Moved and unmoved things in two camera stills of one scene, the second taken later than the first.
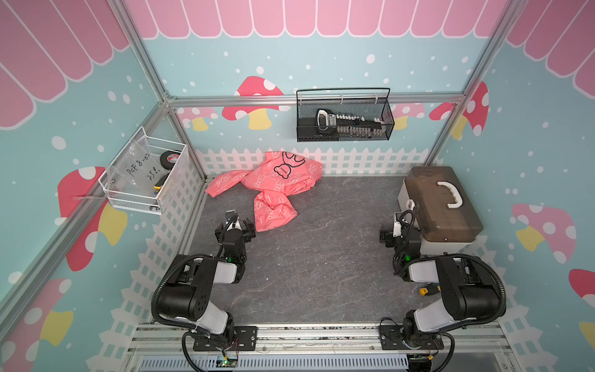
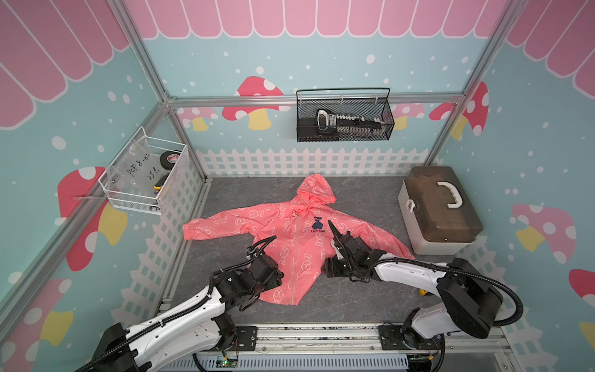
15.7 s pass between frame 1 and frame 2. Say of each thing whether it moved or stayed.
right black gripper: moved
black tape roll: stayed
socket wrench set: stayed
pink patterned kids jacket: moved
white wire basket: stayed
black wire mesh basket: stayed
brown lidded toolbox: stayed
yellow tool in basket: stayed
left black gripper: moved
